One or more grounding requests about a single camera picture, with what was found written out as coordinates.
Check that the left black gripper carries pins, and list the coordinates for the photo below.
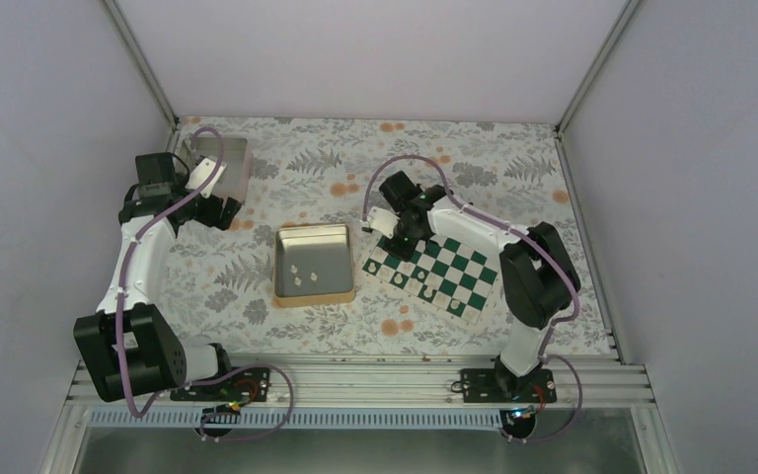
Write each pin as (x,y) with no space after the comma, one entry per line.
(209,217)

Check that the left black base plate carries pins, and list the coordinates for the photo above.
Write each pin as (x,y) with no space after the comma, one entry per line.
(249,385)

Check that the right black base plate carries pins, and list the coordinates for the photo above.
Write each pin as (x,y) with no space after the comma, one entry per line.
(487,385)

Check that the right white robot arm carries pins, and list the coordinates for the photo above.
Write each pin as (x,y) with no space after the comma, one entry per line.
(538,277)

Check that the yellow rimmed metal tray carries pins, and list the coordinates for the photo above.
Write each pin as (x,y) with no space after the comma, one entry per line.
(322,249)

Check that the aluminium mounting rail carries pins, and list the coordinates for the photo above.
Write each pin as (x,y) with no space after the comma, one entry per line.
(419,382)

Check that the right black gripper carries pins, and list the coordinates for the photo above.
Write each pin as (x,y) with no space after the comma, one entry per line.
(404,253)

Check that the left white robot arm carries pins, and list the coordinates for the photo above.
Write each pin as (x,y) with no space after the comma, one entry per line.
(128,347)

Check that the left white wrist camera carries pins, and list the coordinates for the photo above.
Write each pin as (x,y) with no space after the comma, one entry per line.
(204,177)

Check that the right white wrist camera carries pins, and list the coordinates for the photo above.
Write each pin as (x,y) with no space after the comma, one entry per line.
(381,220)

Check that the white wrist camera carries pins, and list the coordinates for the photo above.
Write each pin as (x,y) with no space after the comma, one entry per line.
(381,220)
(204,177)

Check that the pink rimmed metal tray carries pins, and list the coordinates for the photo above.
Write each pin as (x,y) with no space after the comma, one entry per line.
(236,156)

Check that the floral table cloth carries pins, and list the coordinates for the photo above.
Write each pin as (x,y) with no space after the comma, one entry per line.
(218,287)

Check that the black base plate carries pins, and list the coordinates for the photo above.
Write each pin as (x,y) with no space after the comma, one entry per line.
(487,385)
(249,385)

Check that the green white chess board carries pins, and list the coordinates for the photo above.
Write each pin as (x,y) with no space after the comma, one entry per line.
(464,274)

